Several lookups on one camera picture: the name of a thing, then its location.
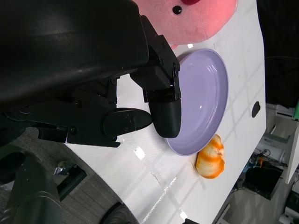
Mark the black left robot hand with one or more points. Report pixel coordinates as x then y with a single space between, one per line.
70 51

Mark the pink plush beaver doll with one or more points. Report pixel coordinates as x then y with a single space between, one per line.
198 21

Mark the purple round plate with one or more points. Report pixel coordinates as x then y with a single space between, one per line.
203 98

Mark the black robot leg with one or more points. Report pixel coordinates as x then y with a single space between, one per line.
30 191

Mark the orange striped bun toy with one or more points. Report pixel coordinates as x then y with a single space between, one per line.
210 161

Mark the white printer box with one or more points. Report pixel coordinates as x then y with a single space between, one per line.
273 142

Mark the black storage box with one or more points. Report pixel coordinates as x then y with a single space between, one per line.
264 179

